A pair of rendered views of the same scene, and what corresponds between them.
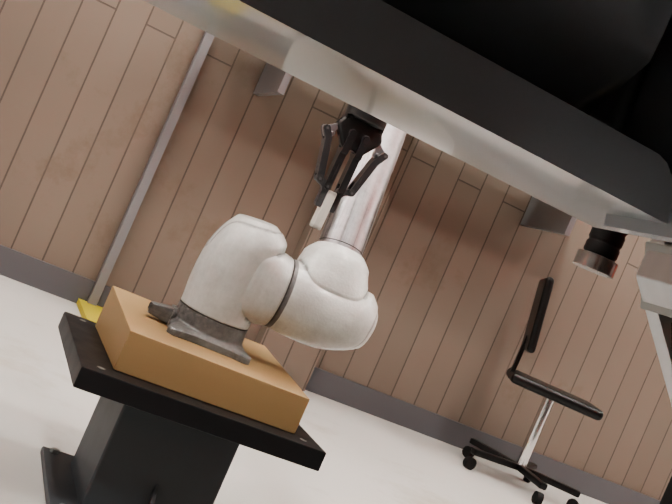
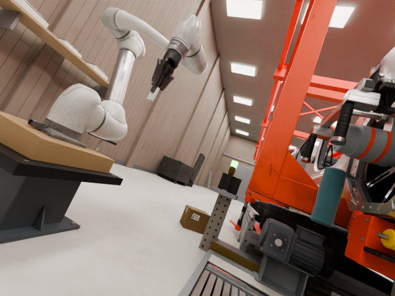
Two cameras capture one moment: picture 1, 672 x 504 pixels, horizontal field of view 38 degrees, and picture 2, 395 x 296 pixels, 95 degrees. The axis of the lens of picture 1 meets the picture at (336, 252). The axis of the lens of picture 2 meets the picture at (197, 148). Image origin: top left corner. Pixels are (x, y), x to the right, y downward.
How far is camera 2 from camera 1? 1.12 m
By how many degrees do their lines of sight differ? 52
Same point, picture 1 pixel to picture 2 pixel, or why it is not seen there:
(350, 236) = (120, 100)
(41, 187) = not seen: outside the picture
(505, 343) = not seen: hidden behind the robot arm
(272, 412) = (102, 167)
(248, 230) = (89, 92)
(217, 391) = (83, 162)
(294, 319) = (104, 130)
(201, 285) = (65, 114)
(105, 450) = (14, 198)
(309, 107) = (18, 39)
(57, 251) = not seen: outside the picture
